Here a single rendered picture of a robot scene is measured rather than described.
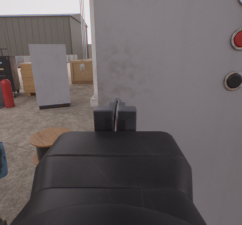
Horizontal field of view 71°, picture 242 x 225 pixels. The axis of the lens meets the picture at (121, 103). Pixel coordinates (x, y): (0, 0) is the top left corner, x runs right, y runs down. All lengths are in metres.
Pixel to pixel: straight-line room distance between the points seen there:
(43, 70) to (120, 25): 3.16
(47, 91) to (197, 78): 3.26
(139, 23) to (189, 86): 0.12
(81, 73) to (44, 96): 2.79
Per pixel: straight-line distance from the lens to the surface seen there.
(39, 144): 1.74
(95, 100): 3.36
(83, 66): 6.01
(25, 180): 1.75
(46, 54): 3.37
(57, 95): 3.45
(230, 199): 0.43
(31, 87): 4.73
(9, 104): 3.98
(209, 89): 0.30
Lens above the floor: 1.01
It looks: 17 degrees down
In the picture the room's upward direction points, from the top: straight up
